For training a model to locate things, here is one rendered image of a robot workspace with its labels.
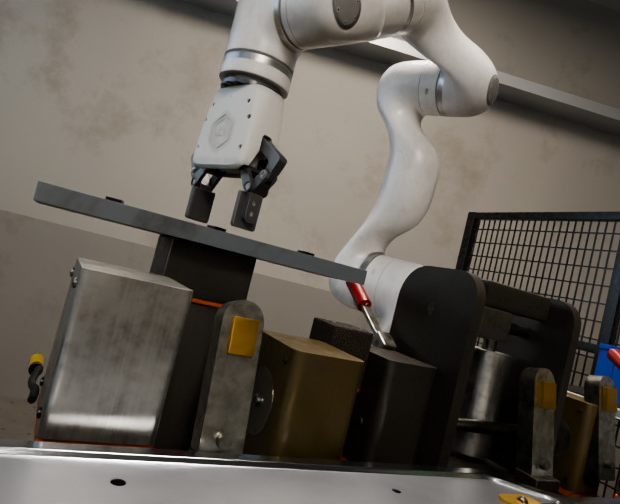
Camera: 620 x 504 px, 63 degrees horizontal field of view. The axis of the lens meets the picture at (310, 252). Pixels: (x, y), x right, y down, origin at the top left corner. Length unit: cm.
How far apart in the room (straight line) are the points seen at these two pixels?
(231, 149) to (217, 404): 28
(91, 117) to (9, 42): 54
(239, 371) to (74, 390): 12
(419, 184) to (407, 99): 16
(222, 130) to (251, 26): 12
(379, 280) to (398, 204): 14
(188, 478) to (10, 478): 10
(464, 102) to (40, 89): 240
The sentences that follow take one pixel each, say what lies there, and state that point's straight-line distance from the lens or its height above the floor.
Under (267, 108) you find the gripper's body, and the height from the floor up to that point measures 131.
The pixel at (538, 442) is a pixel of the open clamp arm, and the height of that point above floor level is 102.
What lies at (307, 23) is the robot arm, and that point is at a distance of 58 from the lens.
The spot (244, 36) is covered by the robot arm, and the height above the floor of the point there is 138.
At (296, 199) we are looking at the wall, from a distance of 271.
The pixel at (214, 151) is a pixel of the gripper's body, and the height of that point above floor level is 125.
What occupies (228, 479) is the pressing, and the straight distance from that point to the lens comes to 36.
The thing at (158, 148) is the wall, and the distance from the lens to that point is 278.
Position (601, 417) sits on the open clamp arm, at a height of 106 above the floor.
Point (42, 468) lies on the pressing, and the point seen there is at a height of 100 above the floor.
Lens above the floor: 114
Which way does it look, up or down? 3 degrees up
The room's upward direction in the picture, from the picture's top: 14 degrees clockwise
